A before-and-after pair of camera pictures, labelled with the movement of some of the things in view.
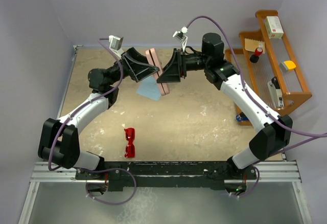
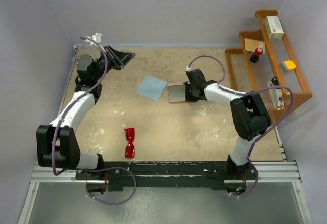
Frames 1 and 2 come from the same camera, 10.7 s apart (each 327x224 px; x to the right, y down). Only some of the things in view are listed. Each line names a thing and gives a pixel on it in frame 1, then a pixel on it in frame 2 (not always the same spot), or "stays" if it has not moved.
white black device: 276,94 stays
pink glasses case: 153,59 to 176,92
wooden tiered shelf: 266,67 stays
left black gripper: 137,65 to 118,59
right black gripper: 177,67 to 188,97
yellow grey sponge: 287,65 stays
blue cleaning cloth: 149,88 stays
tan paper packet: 251,45 stays
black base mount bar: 141,176 stays
